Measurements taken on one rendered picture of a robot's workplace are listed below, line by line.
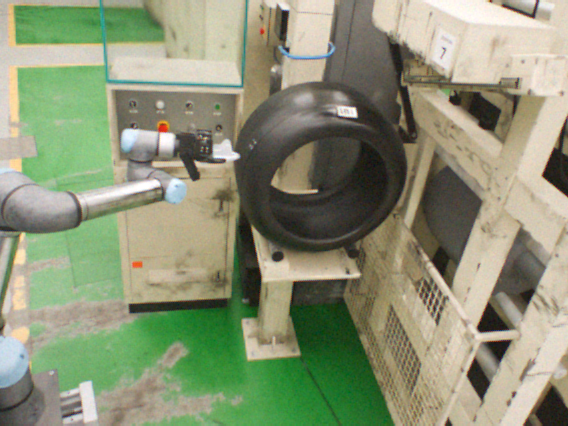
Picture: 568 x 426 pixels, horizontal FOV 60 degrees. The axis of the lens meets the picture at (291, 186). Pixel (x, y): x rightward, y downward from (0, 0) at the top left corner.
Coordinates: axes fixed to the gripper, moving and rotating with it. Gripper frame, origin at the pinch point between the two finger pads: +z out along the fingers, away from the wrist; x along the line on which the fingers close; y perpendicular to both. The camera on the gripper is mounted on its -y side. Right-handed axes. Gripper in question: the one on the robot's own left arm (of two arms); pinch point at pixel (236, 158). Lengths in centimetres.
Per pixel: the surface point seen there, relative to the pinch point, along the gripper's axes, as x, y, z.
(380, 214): -12, -10, 50
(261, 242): 2.7, -36.0, 15.7
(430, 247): 44, -65, 120
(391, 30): 6, 47, 42
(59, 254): 108, -134, -75
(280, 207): 13.9, -27.0, 23.3
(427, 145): 21, 3, 80
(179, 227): 54, -69, -11
